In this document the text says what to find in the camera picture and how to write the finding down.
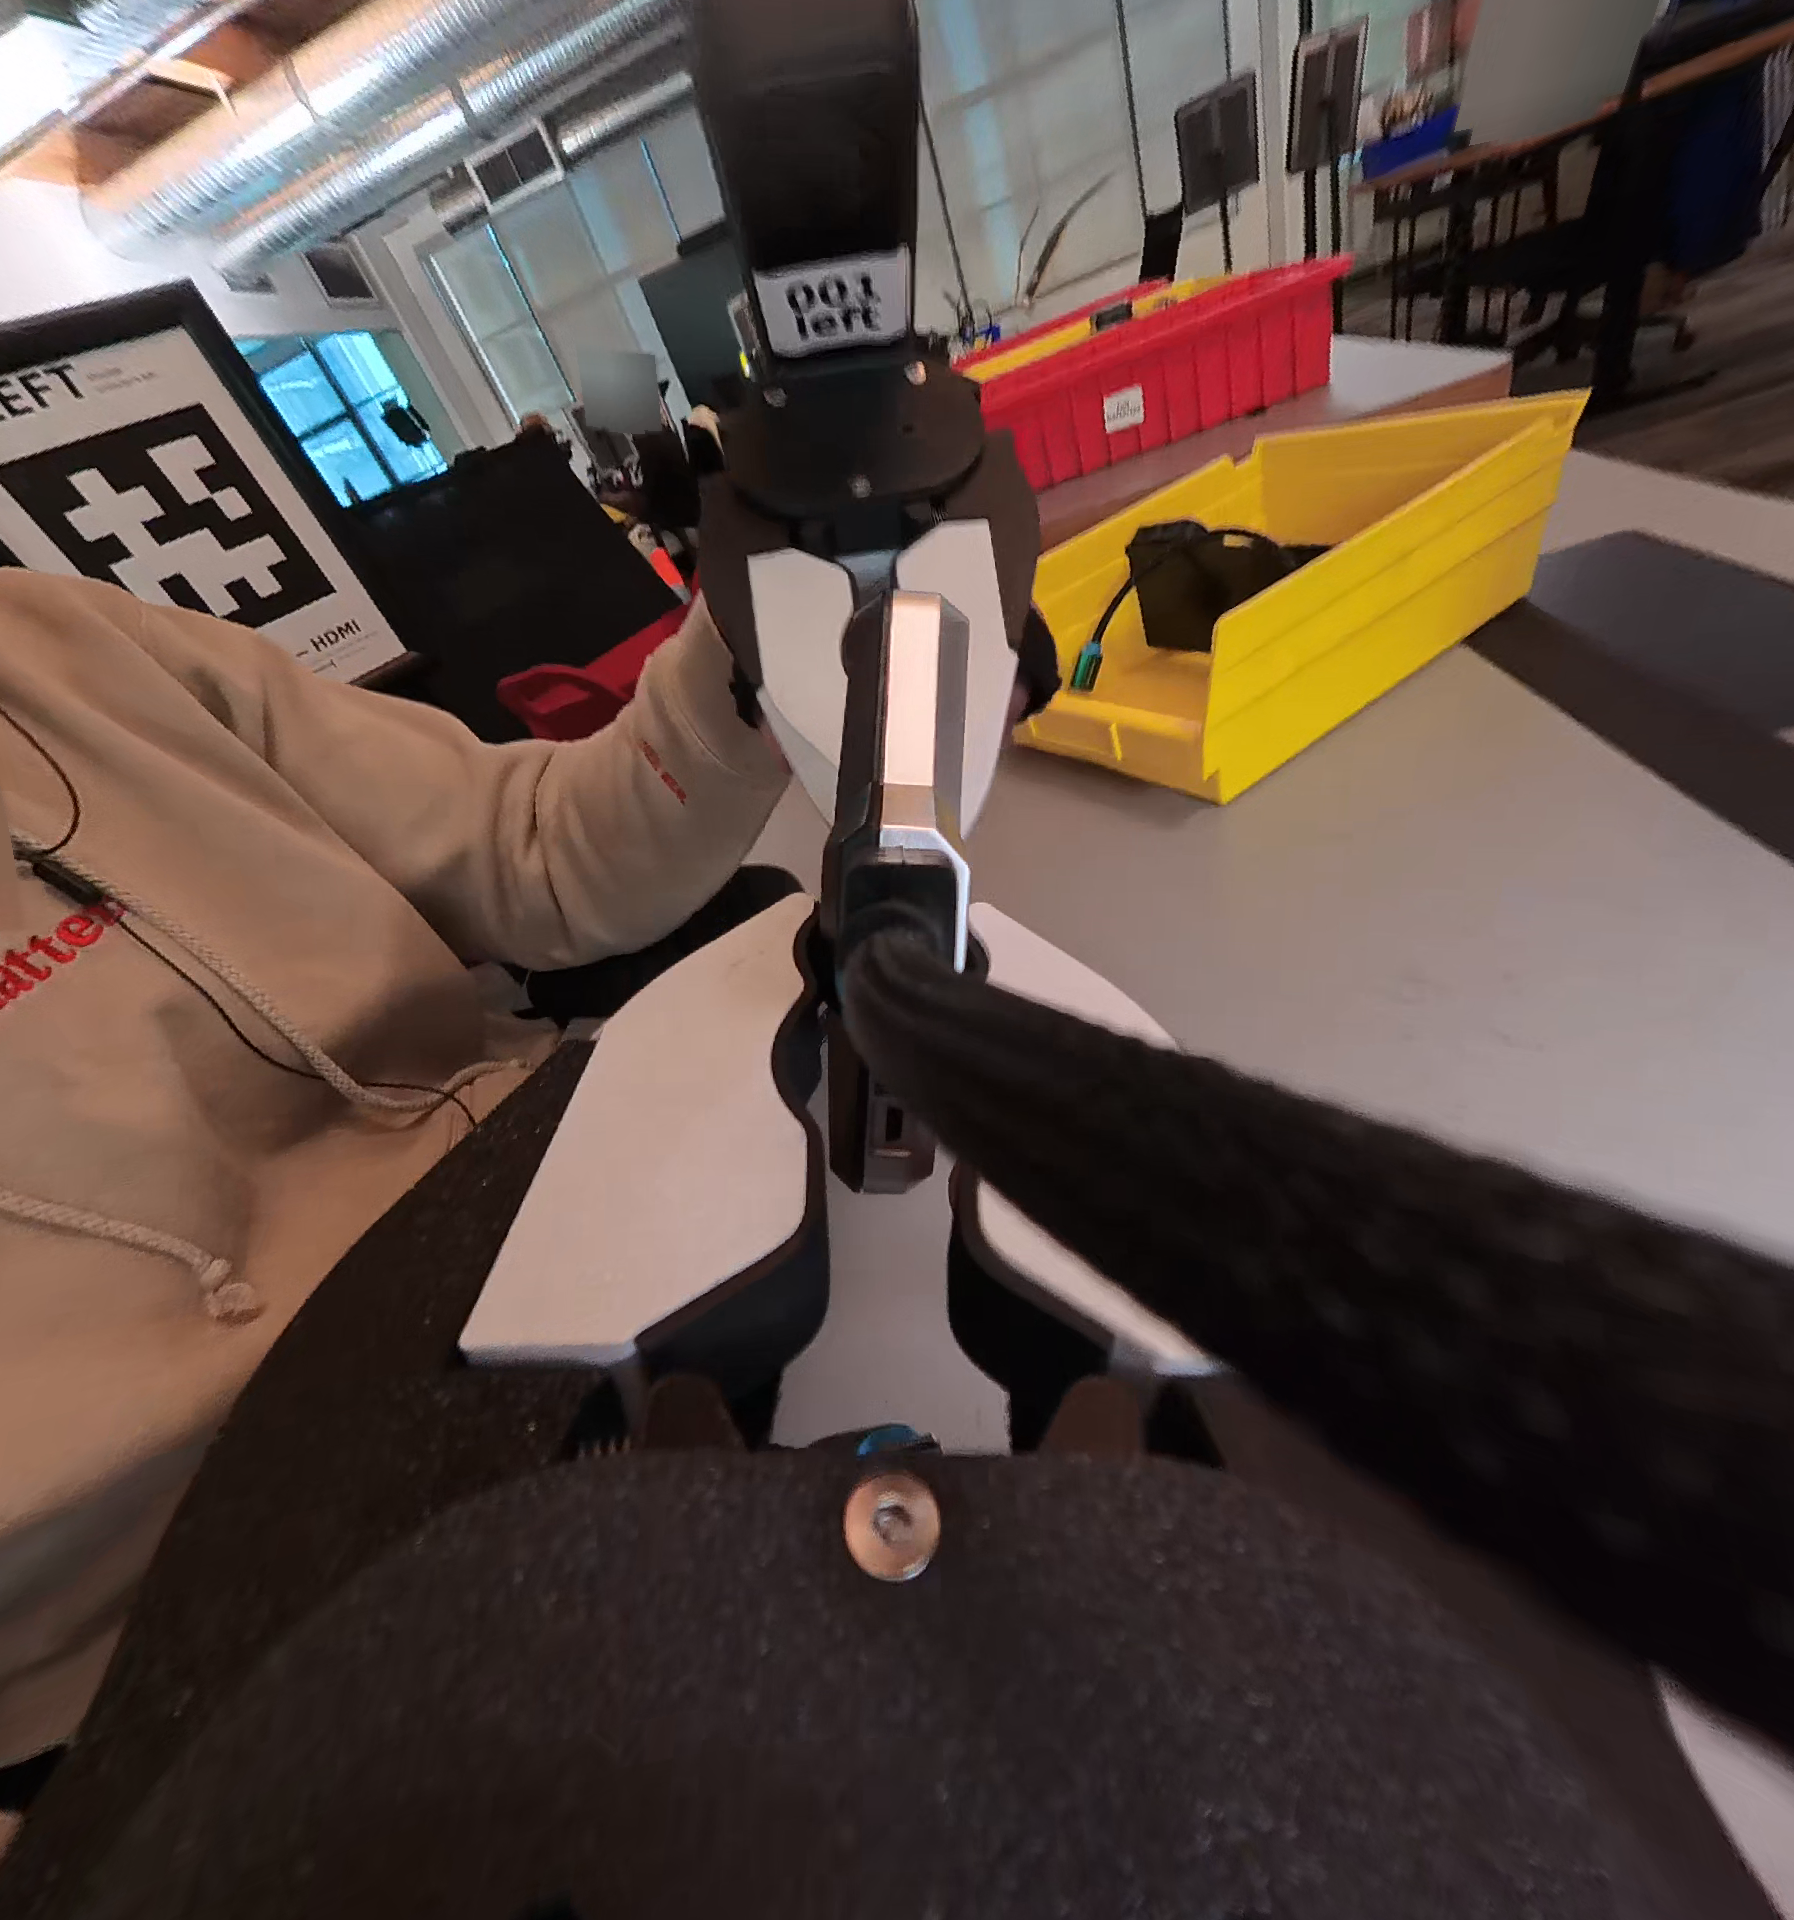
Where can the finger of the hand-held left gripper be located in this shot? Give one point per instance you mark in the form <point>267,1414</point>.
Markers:
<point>991,660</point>
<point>795,660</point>

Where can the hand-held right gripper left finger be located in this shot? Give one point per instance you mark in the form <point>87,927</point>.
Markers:
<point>657,1171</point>

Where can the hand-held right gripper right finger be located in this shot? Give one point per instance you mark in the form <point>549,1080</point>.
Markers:
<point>1054,974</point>

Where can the silver and black port hub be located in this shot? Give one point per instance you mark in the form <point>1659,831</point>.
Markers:
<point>920,705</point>

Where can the person's left forearm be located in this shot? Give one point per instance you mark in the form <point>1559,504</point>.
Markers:
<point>582,840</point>

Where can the black adapter with green plug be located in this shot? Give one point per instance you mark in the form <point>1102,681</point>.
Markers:
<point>1196,584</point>

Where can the small red container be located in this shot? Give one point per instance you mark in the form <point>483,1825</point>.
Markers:
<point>561,702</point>

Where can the dark panel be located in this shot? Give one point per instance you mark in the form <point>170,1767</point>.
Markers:
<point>522,554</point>

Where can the red plastic bin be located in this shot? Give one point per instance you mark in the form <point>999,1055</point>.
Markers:
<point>1183,374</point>

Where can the black monitor on stand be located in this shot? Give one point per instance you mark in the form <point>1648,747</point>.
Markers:
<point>1216,135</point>
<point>1325,90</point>

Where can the person's beige hoodie torso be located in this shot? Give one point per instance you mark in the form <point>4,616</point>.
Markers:
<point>116,1125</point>

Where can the blue storage bin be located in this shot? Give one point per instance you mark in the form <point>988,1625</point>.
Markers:
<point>1406,154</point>

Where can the black framed marker sign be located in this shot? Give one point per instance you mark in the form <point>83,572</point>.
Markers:
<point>163,510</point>

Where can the wooden desk with black legs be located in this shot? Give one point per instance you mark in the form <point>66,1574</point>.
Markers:
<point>1497,151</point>

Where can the silver air duct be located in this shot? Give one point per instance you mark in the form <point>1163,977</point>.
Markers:
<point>312,105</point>

